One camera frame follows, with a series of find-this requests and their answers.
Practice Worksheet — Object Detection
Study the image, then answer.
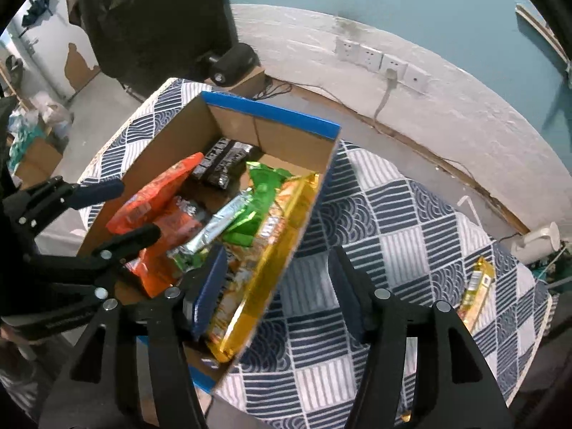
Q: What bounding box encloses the white plug cable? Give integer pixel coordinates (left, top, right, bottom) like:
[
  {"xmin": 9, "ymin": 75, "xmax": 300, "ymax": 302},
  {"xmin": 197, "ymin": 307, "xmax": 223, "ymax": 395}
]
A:
[{"xmin": 373, "ymin": 69, "xmax": 398, "ymax": 119}]

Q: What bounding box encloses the orange and green snack packet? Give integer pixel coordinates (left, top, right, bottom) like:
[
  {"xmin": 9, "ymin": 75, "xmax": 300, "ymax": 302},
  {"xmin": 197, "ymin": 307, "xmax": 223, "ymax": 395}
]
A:
[{"xmin": 125, "ymin": 197, "xmax": 211, "ymax": 298}]

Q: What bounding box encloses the blue and white patchwork blanket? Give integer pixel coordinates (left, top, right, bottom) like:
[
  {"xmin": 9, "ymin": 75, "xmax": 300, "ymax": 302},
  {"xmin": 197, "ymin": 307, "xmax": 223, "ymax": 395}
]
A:
[{"xmin": 76, "ymin": 78, "xmax": 555, "ymax": 429}]

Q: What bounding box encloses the cardboard box on floor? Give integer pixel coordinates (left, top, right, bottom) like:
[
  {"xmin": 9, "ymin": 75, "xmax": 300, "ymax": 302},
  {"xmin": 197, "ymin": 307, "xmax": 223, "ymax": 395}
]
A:
[{"xmin": 15, "ymin": 136, "xmax": 63, "ymax": 188}]

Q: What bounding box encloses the black snack packet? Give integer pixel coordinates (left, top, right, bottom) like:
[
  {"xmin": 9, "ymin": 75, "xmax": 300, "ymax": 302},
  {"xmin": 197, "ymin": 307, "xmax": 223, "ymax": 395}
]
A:
[{"xmin": 191, "ymin": 138, "xmax": 255, "ymax": 188}]

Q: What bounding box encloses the teal printed bag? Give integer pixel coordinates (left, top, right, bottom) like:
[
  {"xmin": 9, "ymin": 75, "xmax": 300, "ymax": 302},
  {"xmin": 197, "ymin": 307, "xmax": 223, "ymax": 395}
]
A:
[{"xmin": 6, "ymin": 116, "xmax": 45, "ymax": 171}]

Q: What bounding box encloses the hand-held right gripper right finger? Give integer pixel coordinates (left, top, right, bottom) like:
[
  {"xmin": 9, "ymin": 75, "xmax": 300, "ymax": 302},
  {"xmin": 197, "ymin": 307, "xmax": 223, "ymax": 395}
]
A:
[{"xmin": 327, "ymin": 246, "xmax": 514, "ymax": 429}]

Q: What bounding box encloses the white wall socket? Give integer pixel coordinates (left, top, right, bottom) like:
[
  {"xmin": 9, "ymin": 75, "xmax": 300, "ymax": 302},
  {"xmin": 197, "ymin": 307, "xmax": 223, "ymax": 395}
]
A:
[
  {"xmin": 359, "ymin": 45, "xmax": 384, "ymax": 72},
  {"xmin": 403, "ymin": 65, "xmax": 430, "ymax": 94},
  {"xmin": 335, "ymin": 38, "xmax": 360, "ymax": 62},
  {"xmin": 380, "ymin": 54, "xmax": 408, "ymax": 82}
]

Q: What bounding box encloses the dark hanging cloth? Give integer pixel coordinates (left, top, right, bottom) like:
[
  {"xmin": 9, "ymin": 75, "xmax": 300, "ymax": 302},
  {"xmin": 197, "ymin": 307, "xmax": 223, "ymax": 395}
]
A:
[{"xmin": 65, "ymin": 0, "xmax": 237, "ymax": 90}]

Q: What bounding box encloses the black cylindrical device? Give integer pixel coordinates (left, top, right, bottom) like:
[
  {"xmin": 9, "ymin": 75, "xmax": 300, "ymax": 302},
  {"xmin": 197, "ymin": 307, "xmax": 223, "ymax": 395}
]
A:
[{"xmin": 197, "ymin": 42, "xmax": 260, "ymax": 85}]

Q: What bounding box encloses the dark folded umbrella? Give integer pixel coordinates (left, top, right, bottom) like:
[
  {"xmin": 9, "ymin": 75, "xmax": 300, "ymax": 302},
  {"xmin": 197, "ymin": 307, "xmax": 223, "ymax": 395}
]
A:
[{"xmin": 20, "ymin": 0, "xmax": 56, "ymax": 28}]

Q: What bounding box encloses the cardboard box with blue tape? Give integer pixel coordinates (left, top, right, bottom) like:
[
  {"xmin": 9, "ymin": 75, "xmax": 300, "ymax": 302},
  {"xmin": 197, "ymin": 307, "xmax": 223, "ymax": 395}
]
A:
[{"xmin": 76, "ymin": 90, "xmax": 342, "ymax": 394}]

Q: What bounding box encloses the wooden wall shelf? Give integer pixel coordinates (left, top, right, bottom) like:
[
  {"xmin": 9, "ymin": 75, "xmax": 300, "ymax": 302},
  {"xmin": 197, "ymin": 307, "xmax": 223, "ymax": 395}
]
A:
[{"xmin": 514, "ymin": 2, "xmax": 572, "ymax": 68}]

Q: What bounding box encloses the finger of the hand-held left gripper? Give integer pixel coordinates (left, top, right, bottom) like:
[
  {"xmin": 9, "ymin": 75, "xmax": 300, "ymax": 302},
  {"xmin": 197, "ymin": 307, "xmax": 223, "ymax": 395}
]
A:
[
  {"xmin": 22, "ymin": 224, "xmax": 162, "ymax": 299},
  {"xmin": 2, "ymin": 176, "xmax": 126, "ymax": 233}
]

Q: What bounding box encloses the large gold snack packet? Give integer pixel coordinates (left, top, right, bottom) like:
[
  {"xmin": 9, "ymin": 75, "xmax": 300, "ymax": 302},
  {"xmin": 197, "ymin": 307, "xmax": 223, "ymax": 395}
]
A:
[{"xmin": 203, "ymin": 172, "xmax": 322, "ymax": 363}]

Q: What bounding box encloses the white plastic bag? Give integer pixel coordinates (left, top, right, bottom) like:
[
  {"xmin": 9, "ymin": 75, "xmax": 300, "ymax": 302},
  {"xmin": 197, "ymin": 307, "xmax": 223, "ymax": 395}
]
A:
[{"xmin": 31, "ymin": 94, "xmax": 74, "ymax": 139}]

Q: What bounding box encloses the narrow yellow snack packet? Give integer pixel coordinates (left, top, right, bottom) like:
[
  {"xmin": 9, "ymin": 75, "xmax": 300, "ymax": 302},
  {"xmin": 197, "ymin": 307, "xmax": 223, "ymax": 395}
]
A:
[{"xmin": 457, "ymin": 256, "xmax": 496, "ymax": 331}]

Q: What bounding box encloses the black cable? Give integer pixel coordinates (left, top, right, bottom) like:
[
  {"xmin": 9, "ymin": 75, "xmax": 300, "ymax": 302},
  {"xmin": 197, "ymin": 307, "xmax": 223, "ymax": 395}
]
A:
[{"xmin": 255, "ymin": 78, "xmax": 358, "ymax": 114}]

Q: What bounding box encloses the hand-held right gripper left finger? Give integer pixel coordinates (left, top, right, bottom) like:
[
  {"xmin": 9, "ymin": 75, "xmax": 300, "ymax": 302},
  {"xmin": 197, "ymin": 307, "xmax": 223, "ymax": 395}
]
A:
[{"xmin": 38, "ymin": 243, "xmax": 231, "ymax": 429}]

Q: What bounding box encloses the small cardboard box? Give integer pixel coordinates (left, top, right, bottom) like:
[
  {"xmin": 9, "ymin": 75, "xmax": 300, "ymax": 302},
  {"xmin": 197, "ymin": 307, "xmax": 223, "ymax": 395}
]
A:
[{"xmin": 221, "ymin": 65, "xmax": 269, "ymax": 99}]

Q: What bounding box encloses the silver and green snack packet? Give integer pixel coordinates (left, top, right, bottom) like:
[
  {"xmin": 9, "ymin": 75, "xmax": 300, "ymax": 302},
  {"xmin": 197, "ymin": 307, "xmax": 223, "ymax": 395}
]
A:
[{"xmin": 167, "ymin": 188, "xmax": 255, "ymax": 273}]

